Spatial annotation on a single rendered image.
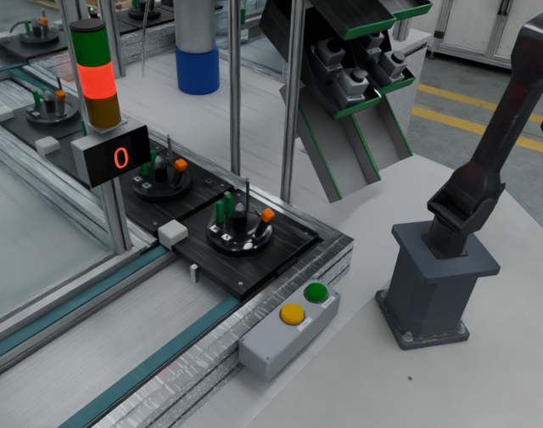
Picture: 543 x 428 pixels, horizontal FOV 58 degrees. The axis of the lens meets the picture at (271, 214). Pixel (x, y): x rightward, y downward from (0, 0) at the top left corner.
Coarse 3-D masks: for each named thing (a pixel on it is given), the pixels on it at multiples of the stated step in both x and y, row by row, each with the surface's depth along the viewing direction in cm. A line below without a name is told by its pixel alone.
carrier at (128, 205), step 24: (168, 144) 116; (144, 168) 115; (168, 168) 119; (192, 168) 123; (144, 192) 111; (168, 192) 111; (192, 192) 115; (216, 192) 115; (144, 216) 107; (168, 216) 107
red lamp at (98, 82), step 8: (80, 72) 73; (88, 72) 72; (96, 72) 72; (104, 72) 73; (112, 72) 75; (88, 80) 73; (96, 80) 73; (104, 80) 74; (112, 80) 75; (88, 88) 74; (96, 88) 74; (104, 88) 74; (112, 88) 76; (88, 96) 75; (96, 96) 75; (104, 96) 75
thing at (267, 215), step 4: (260, 208) 95; (268, 208) 94; (256, 212) 95; (260, 212) 95; (264, 212) 93; (268, 212) 93; (272, 212) 94; (260, 216) 94; (264, 216) 93; (268, 216) 93; (272, 216) 93; (260, 220) 95; (264, 220) 94; (268, 220) 93; (260, 224) 96; (264, 224) 95; (260, 228) 96; (264, 228) 97; (256, 232) 98; (260, 232) 97; (256, 236) 98
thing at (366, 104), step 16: (272, 0) 102; (288, 0) 105; (272, 16) 102; (288, 16) 110; (320, 16) 109; (272, 32) 104; (288, 32) 100; (304, 32) 110; (320, 32) 110; (336, 32) 107; (288, 48) 102; (304, 48) 98; (304, 64) 100; (352, 64) 106; (304, 80) 101; (320, 80) 104; (320, 96) 99; (368, 96) 106; (336, 112) 97; (352, 112) 101
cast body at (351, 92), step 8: (344, 72) 98; (352, 72) 97; (360, 72) 97; (336, 80) 100; (344, 80) 98; (352, 80) 97; (360, 80) 97; (336, 88) 101; (344, 88) 98; (352, 88) 97; (360, 88) 98; (336, 96) 101; (344, 96) 99; (352, 96) 99; (360, 96) 100; (344, 104) 100; (352, 104) 100
